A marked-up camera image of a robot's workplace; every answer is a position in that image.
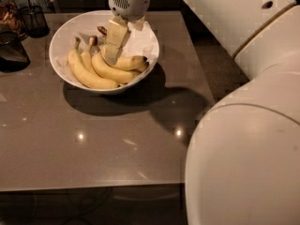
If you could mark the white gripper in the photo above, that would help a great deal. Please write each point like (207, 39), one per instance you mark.
(131, 3)

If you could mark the yellow banana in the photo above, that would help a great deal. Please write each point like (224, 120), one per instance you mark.
(107, 72)
(137, 62)
(80, 64)

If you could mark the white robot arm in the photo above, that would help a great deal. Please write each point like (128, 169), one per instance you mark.
(243, 160)

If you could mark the white bowl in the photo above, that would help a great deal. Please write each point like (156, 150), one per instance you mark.
(84, 26)

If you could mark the black mesh pen cup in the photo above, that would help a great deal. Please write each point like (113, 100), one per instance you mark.
(34, 20)

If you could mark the dark glass container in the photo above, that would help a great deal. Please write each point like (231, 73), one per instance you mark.
(10, 17)

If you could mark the black dome object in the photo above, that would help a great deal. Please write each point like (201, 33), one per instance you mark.
(13, 56)

